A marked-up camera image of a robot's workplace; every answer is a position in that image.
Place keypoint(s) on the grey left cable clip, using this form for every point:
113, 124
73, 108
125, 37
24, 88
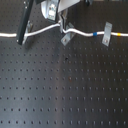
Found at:
28, 30

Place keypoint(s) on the dark green metal bar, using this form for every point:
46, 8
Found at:
24, 20

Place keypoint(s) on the grey cable clip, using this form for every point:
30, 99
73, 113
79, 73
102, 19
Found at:
107, 34
28, 30
66, 39

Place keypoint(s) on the grey right cable clip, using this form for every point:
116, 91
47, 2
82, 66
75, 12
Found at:
107, 34

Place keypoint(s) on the grey middle cable clip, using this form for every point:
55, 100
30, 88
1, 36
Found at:
66, 39

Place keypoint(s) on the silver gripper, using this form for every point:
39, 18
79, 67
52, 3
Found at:
50, 9

